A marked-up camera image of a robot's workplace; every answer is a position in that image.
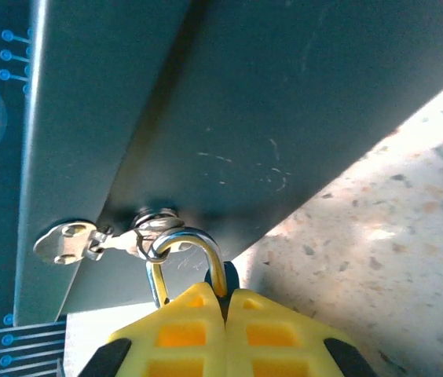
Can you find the silver hasp latch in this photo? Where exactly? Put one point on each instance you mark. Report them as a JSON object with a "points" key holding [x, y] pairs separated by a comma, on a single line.
{"points": [[76, 241]]}

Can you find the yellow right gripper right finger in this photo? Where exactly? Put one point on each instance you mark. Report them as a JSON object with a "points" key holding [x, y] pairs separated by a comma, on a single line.
{"points": [[280, 337]]}

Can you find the starry night print tin box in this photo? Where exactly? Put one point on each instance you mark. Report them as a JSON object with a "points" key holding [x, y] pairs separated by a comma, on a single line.
{"points": [[245, 98]]}

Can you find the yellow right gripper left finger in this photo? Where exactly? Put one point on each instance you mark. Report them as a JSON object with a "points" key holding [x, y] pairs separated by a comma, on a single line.
{"points": [[182, 337]]}

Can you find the padlock with silver shackle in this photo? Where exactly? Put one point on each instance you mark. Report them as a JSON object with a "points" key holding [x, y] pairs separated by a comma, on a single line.
{"points": [[209, 245]]}

